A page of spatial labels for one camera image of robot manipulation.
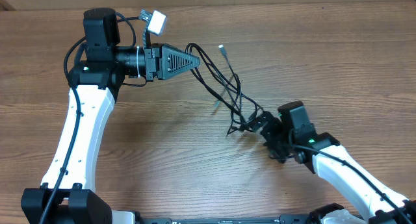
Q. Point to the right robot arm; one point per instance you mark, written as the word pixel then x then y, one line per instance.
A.
pixel 291 134

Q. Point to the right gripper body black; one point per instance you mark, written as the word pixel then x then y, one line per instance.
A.
pixel 277 137

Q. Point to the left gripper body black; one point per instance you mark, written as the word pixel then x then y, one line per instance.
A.
pixel 152 64

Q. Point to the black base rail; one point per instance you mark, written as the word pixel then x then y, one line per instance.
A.
pixel 282 219

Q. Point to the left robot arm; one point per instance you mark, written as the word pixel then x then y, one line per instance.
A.
pixel 67 191

